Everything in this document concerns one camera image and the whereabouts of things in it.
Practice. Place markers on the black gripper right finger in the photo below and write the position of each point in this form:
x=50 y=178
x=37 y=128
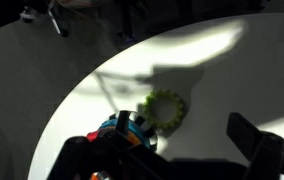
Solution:
x=245 y=135

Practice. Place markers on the checkered stacker base orange post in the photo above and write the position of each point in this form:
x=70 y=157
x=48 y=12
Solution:
x=148 y=128

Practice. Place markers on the small silver metal tool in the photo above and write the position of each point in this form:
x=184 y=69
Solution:
x=54 y=20

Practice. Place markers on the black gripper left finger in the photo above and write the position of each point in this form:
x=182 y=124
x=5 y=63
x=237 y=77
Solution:
x=122 y=121

